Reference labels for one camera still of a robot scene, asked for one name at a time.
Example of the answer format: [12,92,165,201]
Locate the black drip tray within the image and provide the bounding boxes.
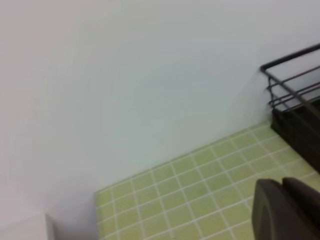
[270,104,320,172]

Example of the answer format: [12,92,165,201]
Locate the black wire dish rack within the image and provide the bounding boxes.
[259,43,320,111]

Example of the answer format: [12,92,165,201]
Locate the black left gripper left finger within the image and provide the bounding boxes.
[251,179,320,240]

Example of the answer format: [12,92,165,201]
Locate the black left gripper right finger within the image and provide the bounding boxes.
[282,177,320,225]

